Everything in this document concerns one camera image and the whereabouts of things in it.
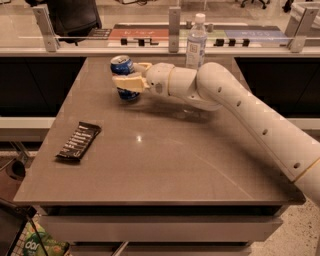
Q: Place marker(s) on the black snack bar wrapper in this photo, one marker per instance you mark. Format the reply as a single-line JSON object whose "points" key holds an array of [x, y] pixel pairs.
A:
{"points": [[79, 142]]}

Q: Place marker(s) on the black office chair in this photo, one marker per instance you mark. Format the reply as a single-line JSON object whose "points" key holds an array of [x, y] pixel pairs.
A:
{"points": [[72, 20]]}

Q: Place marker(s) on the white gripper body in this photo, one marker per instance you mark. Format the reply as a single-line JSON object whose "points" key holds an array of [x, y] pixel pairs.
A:
{"points": [[159, 78]]}

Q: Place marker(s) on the middle metal glass bracket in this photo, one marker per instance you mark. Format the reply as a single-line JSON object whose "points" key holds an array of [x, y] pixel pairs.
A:
{"points": [[174, 28]]}

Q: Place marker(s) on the left metal glass bracket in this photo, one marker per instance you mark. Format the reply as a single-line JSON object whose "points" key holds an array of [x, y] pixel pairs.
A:
{"points": [[41, 14]]}

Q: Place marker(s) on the clear plastic water bottle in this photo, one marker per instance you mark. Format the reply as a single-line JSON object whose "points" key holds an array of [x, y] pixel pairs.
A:
{"points": [[196, 43]]}

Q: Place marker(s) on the metal glass bracket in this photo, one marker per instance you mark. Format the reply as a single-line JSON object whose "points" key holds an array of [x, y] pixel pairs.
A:
{"points": [[174, 28], [297, 31], [41, 14]]}

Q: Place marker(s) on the black wire basket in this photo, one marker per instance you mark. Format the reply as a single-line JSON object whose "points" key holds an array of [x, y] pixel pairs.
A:
{"points": [[13, 220]]}

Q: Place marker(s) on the right metal glass bracket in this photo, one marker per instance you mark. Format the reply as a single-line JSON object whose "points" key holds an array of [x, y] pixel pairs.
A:
{"points": [[297, 31]]}

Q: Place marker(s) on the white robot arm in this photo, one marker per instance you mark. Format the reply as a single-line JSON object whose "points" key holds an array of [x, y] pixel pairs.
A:
{"points": [[211, 86]]}

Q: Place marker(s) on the green snack bag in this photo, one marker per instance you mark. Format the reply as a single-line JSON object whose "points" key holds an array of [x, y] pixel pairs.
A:
{"points": [[37, 242]]}

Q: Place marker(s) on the blue pepsi can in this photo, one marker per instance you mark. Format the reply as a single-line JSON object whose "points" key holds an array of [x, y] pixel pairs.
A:
{"points": [[123, 65]]}

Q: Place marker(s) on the grey table drawer unit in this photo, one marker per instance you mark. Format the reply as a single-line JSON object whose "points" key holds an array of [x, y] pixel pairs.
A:
{"points": [[118, 232]]}

